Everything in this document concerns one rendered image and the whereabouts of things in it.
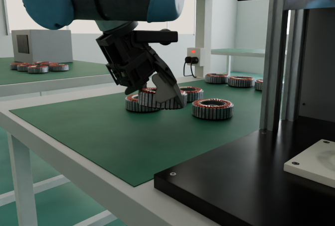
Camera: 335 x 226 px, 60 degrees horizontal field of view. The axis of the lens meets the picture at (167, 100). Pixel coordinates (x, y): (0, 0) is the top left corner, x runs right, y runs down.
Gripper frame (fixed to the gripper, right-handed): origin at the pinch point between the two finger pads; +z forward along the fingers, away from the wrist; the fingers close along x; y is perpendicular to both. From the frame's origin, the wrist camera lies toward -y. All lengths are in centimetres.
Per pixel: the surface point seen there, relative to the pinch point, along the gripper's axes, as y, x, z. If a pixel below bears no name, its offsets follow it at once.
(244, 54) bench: -248, -168, 148
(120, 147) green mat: 16.0, 3.2, -0.8
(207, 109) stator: -8.7, 2.7, 9.6
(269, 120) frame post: -8.4, 20.3, 8.2
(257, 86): -49, -11, 34
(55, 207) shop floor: 32, -105, 76
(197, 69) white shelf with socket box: -59, -51, 36
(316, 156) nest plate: 0.4, 33.4, 4.4
